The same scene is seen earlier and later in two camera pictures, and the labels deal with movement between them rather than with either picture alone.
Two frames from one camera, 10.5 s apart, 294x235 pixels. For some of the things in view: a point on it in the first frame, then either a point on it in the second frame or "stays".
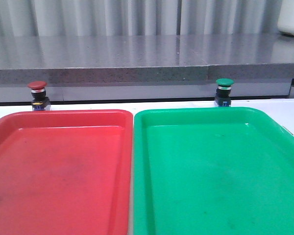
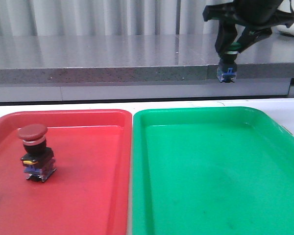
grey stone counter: x=145 y=67 stays
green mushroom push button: x=222 y=97 to x=227 y=71
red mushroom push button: x=39 y=102 to x=38 y=161
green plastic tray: x=215 y=171 stays
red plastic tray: x=61 y=172 stays
